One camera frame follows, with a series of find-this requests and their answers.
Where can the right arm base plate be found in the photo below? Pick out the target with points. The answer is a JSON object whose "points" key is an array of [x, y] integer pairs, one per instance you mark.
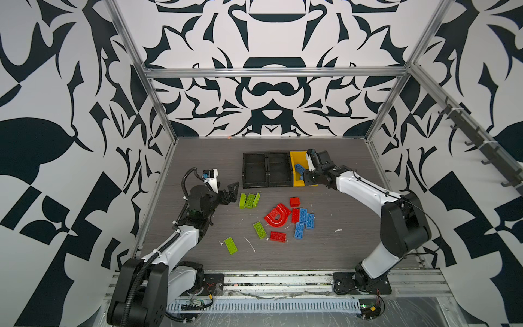
{"points": [[354, 283]]}

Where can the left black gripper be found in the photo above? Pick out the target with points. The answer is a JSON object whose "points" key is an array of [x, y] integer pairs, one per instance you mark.
{"points": [[220, 196]]}

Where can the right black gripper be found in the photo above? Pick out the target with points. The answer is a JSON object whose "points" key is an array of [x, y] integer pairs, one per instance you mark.
{"points": [[306, 180]]}

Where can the wall hook rail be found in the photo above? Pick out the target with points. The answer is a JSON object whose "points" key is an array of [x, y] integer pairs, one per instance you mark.
{"points": [[478, 138]]}

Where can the yellow bin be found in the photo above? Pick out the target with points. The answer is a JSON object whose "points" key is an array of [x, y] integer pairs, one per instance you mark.
{"points": [[298, 157]]}

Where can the red lego arch piece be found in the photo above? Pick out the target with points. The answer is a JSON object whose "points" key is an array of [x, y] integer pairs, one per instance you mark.
{"points": [[278, 216]]}

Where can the blue lego brick front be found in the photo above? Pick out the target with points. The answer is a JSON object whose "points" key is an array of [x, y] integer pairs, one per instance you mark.
{"points": [[299, 230]]}

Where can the small red lego brick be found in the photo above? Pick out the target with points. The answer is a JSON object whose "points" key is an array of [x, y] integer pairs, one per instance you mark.
{"points": [[294, 202]]}

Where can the green lego brick middle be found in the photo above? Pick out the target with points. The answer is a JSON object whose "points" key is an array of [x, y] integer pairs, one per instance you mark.
{"points": [[260, 231]]}

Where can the left black bin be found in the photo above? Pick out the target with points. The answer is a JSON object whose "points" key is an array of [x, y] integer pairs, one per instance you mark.
{"points": [[254, 170]]}

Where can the white cable duct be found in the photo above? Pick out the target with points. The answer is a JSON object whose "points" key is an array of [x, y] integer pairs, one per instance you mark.
{"points": [[282, 305]]}

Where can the black bin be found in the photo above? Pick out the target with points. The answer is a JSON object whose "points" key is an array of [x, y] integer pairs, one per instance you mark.
{"points": [[280, 173], [254, 170]]}

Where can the green lego brick front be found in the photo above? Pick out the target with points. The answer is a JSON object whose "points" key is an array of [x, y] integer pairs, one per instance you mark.
{"points": [[231, 246]]}

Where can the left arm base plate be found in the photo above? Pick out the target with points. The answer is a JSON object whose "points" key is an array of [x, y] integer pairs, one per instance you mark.
{"points": [[207, 284]]}

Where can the right circuit board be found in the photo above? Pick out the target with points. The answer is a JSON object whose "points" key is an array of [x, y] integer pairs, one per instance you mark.
{"points": [[370, 311]]}

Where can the left circuit board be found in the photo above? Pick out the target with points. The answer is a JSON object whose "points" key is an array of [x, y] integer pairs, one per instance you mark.
{"points": [[197, 305]]}

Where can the green lego brick cluster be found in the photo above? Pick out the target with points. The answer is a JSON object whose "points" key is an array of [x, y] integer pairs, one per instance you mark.
{"points": [[249, 200]]}

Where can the red lego brick front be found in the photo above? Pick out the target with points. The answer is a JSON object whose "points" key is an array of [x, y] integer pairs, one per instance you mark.
{"points": [[278, 236]]}

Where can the red lego brick upright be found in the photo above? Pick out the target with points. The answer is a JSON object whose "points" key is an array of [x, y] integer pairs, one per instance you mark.
{"points": [[295, 216]]}

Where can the middle black bin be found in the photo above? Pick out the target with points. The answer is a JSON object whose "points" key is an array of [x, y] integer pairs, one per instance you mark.
{"points": [[280, 173]]}

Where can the blue lego brick top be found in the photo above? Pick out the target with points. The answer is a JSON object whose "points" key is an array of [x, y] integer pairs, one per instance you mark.
{"points": [[300, 169]]}

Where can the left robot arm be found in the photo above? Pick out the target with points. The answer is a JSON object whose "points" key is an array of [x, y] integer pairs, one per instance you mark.
{"points": [[146, 285]]}

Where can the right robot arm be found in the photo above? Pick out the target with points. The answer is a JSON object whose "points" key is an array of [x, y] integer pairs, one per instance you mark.
{"points": [[404, 225]]}

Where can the blue lego brick large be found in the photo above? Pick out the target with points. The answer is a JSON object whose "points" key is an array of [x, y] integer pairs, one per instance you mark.
{"points": [[307, 218]]}

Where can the circuit board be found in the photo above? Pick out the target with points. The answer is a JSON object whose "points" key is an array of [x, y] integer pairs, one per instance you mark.
{"points": [[197, 305], [370, 311]]}

